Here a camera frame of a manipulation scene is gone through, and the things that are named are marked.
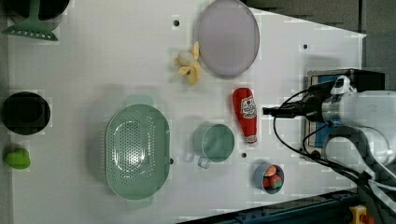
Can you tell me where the green perforated strainer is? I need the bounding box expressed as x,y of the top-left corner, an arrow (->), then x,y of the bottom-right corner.
105,95 -> 171,201

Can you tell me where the red plush ketchup bottle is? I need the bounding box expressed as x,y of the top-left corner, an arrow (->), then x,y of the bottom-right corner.
232,88 -> 257,146

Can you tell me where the black round cup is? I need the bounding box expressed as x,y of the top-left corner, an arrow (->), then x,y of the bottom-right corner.
1,91 -> 50,135

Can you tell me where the yellow emergency stop button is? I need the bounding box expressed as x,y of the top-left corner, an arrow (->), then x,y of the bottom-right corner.
349,205 -> 375,224

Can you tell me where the green plush pepper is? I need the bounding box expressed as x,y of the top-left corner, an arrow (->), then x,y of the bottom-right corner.
5,148 -> 31,170

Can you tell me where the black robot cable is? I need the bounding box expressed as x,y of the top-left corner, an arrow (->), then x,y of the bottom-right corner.
273,88 -> 396,224

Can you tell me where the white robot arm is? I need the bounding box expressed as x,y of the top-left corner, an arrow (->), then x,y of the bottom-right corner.
262,81 -> 395,217

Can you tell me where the yellow plush peeled banana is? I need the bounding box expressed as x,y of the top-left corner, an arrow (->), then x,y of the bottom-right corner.
174,41 -> 202,85

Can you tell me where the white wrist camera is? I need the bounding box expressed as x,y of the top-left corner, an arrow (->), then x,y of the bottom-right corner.
331,76 -> 354,95

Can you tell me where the red plush tomato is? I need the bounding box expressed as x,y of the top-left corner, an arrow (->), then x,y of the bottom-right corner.
262,177 -> 270,188

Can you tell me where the grey round plate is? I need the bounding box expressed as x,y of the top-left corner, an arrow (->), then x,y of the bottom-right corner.
198,0 -> 260,77

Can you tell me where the green slotted spatula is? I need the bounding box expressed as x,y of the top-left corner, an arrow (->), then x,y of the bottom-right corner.
3,0 -> 58,41

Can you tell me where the orange plush toy food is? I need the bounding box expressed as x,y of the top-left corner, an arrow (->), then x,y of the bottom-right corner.
265,166 -> 276,176

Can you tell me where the red plush strawberry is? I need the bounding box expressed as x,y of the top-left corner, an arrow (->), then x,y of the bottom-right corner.
269,175 -> 283,189

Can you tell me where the green mug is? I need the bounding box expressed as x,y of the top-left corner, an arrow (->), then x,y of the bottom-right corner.
185,121 -> 235,169

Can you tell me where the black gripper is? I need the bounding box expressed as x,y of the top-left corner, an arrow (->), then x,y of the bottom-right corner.
262,82 -> 332,122

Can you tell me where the small grey bowl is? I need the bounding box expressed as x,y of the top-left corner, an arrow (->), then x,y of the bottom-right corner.
254,163 -> 285,194

